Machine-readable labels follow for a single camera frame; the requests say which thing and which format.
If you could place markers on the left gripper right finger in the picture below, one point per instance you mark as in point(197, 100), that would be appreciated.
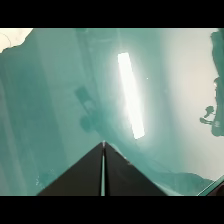
point(124, 178)

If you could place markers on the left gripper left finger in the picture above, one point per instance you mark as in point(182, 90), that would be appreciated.
point(87, 176)

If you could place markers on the white garment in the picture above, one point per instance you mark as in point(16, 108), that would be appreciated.
point(12, 36)

